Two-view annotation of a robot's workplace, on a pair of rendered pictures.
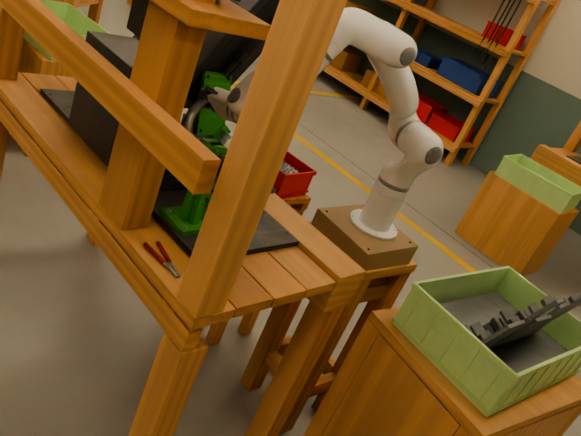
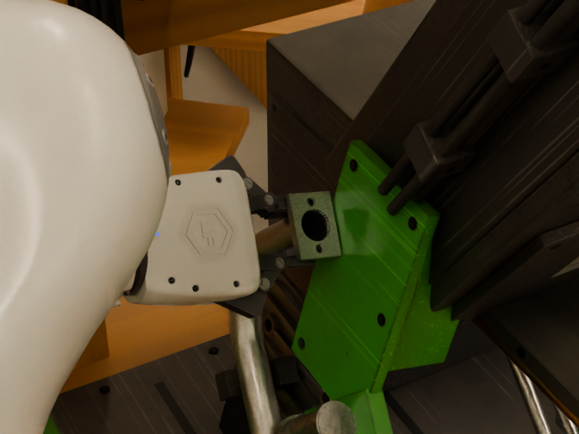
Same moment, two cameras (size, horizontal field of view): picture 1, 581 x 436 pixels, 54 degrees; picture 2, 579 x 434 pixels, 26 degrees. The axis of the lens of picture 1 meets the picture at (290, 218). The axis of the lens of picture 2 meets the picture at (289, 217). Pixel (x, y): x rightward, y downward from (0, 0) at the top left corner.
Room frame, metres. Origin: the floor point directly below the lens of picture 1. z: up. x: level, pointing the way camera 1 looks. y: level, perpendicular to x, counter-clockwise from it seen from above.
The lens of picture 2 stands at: (2.12, -0.34, 1.82)
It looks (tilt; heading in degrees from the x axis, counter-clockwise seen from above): 37 degrees down; 115
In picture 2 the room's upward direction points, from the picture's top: straight up
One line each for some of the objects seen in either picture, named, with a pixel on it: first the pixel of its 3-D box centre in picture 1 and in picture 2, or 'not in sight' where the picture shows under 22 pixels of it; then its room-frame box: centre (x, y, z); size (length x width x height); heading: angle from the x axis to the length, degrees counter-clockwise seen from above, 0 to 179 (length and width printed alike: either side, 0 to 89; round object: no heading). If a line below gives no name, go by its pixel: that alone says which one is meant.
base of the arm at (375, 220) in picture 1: (382, 204); not in sight; (1.98, -0.29, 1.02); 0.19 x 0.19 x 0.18
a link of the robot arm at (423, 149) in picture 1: (411, 158); not in sight; (1.95, -0.31, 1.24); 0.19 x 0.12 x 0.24; 34
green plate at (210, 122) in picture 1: (208, 99); (392, 275); (1.86, 0.41, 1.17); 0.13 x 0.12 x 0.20; 53
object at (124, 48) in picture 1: (122, 99); (433, 188); (1.81, 0.68, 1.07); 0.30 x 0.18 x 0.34; 53
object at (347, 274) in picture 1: (215, 175); not in sight; (2.08, 0.34, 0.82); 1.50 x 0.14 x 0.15; 53
